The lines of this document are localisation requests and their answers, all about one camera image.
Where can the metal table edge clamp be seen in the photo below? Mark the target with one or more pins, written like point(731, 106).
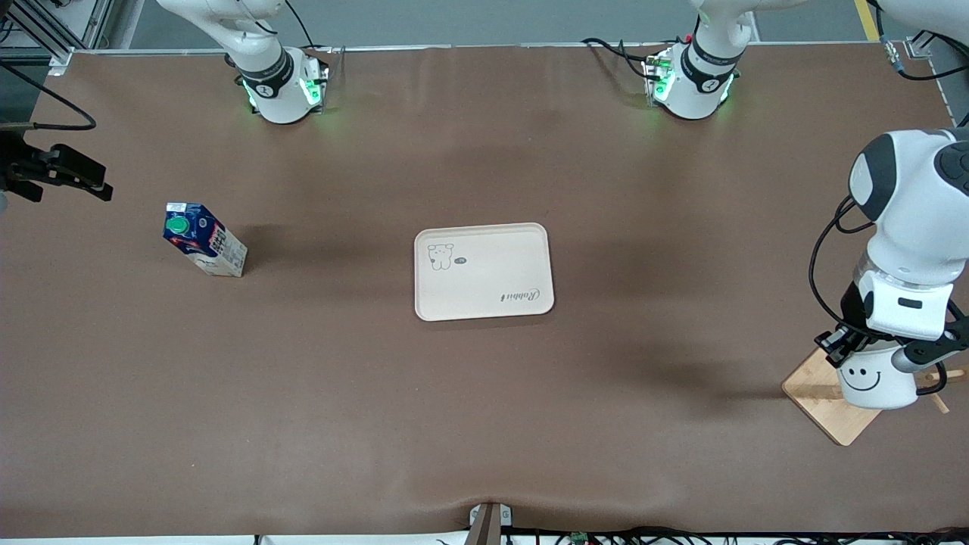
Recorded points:
point(490, 522)

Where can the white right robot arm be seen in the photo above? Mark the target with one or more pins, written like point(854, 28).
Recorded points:
point(265, 76)

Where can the blue milk carton green cap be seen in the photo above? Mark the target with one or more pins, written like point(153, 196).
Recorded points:
point(204, 242)

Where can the cream rabbit print tray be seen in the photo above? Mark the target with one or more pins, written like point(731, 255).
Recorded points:
point(484, 280)

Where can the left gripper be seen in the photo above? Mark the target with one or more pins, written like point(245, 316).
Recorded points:
point(853, 308)

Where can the aluminium frame profile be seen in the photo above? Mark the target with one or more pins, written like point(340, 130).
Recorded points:
point(45, 26)

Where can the wooden mug rack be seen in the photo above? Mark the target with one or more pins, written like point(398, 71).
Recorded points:
point(821, 401)

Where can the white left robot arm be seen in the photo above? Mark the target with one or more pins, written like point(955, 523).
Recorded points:
point(908, 212)

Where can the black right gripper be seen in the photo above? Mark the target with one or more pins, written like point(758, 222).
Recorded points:
point(17, 161)

